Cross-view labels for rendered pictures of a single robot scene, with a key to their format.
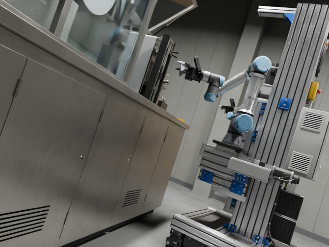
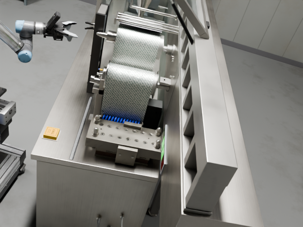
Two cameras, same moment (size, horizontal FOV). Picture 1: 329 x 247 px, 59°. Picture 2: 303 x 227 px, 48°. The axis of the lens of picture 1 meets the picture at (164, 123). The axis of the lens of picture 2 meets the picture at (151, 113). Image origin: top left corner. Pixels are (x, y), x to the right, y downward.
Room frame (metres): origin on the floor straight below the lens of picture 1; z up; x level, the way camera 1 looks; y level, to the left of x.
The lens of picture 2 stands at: (3.94, -0.25, 2.23)
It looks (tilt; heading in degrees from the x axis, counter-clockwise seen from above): 39 degrees down; 154
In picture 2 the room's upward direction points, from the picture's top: 16 degrees clockwise
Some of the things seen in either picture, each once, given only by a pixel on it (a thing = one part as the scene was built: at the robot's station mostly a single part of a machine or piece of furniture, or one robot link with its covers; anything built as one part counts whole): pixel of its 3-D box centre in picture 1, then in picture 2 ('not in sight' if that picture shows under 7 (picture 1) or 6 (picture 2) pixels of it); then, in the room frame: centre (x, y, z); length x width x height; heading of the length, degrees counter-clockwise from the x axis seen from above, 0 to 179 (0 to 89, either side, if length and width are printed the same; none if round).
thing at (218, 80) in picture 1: (216, 80); (25, 27); (2.01, -0.25, 1.21); 0.11 x 0.08 x 0.09; 87
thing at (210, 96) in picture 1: (211, 93); (25, 43); (2.03, -0.25, 1.12); 0.11 x 0.08 x 0.11; 177
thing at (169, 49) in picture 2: not in sight; (167, 49); (2.39, 0.50, 1.33); 0.07 x 0.07 x 0.07; 71
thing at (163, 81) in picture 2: not in sight; (165, 81); (2.62, 0.43, 1.28); 0.06 x 0.05 x 0.02; 71
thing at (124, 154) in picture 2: not in sight; (126, 156); (2.84, 0.22, 0.96); 0.10 x 0.03 x 0.11; 71
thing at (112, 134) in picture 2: (145, 100); (126, 138); (2.75, 0.24, 1.00); 0.40 x 0.16 x 0.06; 71
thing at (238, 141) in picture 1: (233, 139); not in sight; (2.13, -0.52, 0.87); 0.15 x 0.15 x 0.10
